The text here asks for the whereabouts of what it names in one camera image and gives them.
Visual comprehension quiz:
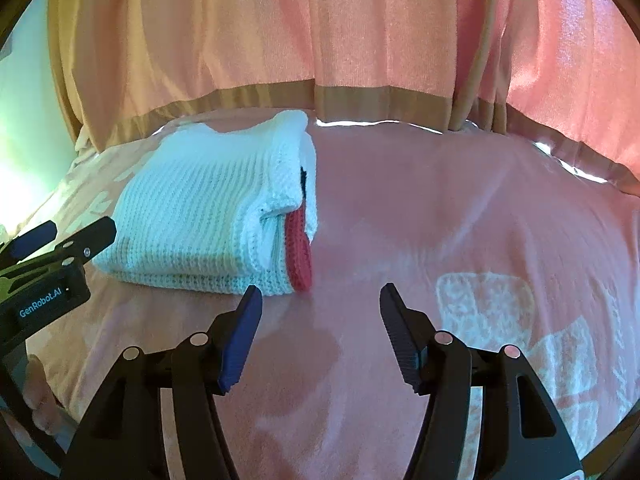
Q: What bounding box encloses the white knitted striped sweater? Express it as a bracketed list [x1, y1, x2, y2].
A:
[94, 110, 318, 296]

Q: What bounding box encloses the pink patterned bed sheet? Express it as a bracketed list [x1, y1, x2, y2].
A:
[19, 106, 640, 480]

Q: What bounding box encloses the pink orange curtain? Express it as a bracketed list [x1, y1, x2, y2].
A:
[48, 0, 639, 194]

